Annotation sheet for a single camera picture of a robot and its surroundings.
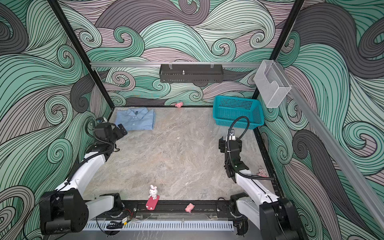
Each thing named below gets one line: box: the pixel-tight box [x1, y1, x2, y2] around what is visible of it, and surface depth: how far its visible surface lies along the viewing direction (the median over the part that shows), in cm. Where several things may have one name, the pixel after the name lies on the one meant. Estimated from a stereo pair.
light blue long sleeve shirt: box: [114, 107, 156, 131], surface depth 112 cm
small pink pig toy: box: [184, 202, 195, 214], surface depth 74 cm
